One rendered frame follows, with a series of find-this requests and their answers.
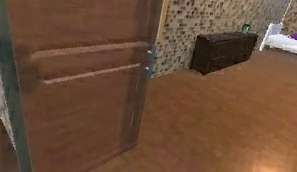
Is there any dark brown chest of drawers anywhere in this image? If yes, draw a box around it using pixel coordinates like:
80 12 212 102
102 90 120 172
188 23 260 85

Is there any brown wooden room door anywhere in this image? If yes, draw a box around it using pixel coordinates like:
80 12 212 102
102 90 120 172
0 0 167 172

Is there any green canister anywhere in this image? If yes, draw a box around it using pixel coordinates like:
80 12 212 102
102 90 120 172
240 22 253 36

